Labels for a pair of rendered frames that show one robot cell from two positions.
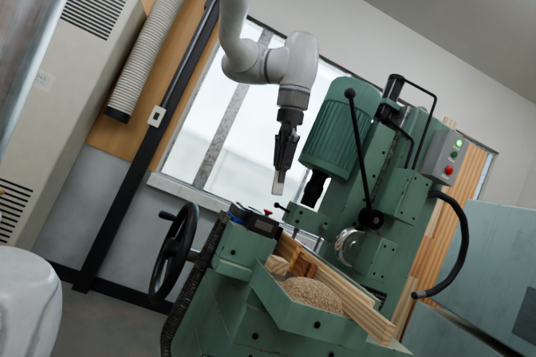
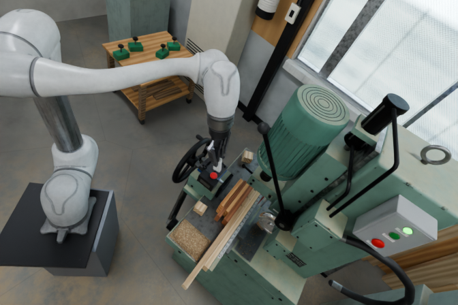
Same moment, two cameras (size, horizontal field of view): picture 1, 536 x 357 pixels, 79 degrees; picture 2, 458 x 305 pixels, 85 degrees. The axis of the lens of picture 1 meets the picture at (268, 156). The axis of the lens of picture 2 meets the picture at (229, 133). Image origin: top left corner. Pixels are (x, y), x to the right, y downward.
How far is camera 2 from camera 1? 100 cm
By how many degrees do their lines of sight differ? 61
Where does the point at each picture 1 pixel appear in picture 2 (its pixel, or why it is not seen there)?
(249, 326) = not seen: hidden behind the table
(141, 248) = (278, 107)
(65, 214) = (242, 74)
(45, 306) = (65, 201)
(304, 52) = (208, 90)
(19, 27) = (45, 109)
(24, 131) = (212, 26)
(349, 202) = (285, 196)
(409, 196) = (307, 232)
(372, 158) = (311, 178)
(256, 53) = (196, 74)
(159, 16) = not seen: outside the picture
